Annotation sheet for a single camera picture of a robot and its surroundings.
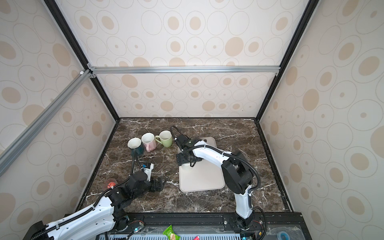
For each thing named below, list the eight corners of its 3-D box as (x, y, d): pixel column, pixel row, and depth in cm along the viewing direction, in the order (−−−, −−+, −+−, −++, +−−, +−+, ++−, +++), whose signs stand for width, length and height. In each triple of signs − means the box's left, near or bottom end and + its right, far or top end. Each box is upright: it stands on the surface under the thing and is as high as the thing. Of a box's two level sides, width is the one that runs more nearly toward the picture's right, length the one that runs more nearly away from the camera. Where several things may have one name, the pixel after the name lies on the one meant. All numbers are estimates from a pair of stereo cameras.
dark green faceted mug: (132, 157, 100) (125, 148, 91) (135, 146, 105) (129, 137, 96) (144, 157, 100) (140, 148, 91) (147, 146, 105) (143, 137, 96)
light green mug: (157, 147, 105) (154, 139, 97) (159, 138, 110) (156, 130, 102) (172, 147, 105) (170, 139, 97) (173, 138, 110) (171, 130, 102)
